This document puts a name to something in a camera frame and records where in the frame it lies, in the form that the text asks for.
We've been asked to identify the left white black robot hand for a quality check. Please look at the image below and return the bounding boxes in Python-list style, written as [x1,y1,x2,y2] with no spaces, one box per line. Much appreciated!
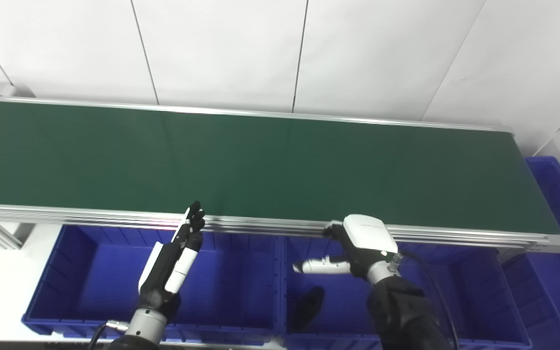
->
[138,201,206,316]

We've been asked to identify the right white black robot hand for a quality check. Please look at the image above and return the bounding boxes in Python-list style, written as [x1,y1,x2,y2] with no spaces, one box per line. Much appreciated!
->
[293,214,402,280]

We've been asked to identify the black flanged metal part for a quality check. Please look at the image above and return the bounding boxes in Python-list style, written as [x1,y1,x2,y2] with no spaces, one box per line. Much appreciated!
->
[292,287,325,332]

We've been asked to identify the blue plastic bin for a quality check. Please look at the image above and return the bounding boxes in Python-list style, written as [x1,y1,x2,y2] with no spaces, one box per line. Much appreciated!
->
[280,237,533,350]
[21,225,283,344]
[501,156,560,350]

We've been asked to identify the green conveyor belt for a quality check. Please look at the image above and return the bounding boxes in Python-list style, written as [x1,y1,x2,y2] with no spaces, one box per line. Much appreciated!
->
[0,95,560,254]

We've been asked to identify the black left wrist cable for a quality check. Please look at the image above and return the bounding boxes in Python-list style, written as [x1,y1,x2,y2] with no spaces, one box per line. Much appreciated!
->
[88,320,130,350]

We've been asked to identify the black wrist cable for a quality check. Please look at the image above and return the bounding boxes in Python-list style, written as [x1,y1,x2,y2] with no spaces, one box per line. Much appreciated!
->
[399,250,460,350]
[88,320,130,350]

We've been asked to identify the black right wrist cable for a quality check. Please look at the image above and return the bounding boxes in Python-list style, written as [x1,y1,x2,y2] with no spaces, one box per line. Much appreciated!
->
[399,250,460,350]

